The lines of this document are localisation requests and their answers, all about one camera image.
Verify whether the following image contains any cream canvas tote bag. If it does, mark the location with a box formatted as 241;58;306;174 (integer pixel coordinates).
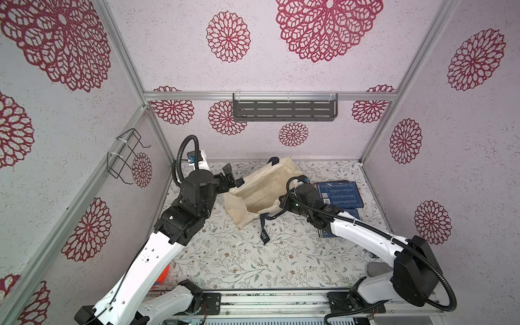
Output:
224;157;303;230

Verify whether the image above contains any blue book carried rightward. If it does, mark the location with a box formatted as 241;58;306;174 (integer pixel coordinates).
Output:
318;212;362;242

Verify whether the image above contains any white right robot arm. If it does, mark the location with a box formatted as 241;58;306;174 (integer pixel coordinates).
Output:
279;184;439;307

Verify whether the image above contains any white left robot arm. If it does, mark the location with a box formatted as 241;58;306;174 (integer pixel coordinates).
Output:
74;164;244;324

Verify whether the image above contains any red plastic object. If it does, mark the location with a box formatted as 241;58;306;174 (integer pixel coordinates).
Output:
156;264;170;284

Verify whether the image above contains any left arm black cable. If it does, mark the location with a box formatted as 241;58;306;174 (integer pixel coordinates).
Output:
172;135;202;188

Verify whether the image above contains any black wire wall rack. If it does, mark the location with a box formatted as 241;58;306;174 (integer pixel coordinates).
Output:
106;128;151;185

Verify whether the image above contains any grey slotted wall shelf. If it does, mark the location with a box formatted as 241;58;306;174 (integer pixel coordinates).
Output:
232;93;338;122

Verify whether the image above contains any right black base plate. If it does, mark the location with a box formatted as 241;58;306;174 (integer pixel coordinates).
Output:
326;291;388;316

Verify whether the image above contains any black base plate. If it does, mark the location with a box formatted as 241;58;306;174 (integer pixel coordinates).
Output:
177;292;222;316
326;291;388;316

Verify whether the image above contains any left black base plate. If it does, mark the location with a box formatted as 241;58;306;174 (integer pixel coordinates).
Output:
177;292;222;316

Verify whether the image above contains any aluminium front rail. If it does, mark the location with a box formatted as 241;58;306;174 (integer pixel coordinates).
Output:
148;288;446;325

